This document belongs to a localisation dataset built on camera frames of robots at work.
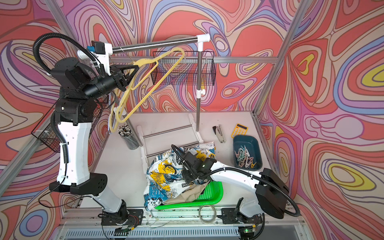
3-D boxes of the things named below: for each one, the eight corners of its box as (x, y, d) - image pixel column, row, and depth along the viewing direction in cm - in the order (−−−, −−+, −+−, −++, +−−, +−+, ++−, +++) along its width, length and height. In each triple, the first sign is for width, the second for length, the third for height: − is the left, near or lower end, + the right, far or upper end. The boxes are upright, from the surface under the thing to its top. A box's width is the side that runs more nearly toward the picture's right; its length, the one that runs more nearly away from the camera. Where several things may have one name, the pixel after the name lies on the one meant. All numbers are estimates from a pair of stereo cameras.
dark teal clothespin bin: (236, 170, 91) (238, 166, 87) (230, 139, 105) (231, 135, 101) (262, 170, 91) (266, 166, 87) (253, 139, 105) (255, 135, 101)
